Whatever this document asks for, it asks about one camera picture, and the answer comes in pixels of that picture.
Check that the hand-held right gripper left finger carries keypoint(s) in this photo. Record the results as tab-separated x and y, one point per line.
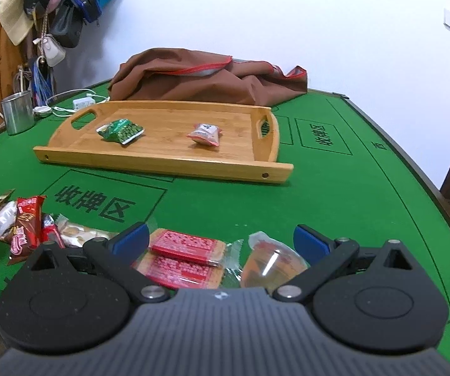
132	239

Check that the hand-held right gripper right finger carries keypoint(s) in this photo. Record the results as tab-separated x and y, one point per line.
307	239

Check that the gold brown snack packet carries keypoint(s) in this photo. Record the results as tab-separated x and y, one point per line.
4	197

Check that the orange jelly cup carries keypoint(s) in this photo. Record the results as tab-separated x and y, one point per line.
268	266

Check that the red label biscuit pack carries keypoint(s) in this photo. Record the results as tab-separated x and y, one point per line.
187	246
181	274

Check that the wooden tray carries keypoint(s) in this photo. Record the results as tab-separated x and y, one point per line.
162	143

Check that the black shoulder bag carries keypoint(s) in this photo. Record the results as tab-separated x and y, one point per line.
67	27

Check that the red striped snack packet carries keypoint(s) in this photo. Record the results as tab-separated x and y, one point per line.
29	211

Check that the clear round cookie packet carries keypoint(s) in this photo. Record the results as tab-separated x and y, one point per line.
83	233

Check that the dark red snack packet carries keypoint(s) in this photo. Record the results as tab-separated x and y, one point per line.
21	244

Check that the small red snack packet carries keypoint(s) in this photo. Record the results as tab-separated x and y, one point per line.
52	233

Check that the metal cup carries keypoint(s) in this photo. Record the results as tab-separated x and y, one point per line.
17	115

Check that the small round silver device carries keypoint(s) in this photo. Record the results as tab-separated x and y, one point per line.
40	110

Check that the green snack packet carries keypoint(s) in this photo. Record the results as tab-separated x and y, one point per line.
121	131

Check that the pink white snack packet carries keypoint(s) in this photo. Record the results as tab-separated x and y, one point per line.
206	135

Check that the orange brown coat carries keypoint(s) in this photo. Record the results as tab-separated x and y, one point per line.
1	70

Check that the white charger adaptor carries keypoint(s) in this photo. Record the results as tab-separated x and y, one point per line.
83	103

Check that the small white purse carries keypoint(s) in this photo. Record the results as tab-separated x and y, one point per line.
52	51

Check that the brown cloth cover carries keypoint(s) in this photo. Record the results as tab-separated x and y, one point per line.
193	84

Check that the beige cap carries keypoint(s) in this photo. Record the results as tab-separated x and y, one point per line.
13	11

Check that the black camera bag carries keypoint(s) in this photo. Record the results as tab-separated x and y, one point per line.
89	8

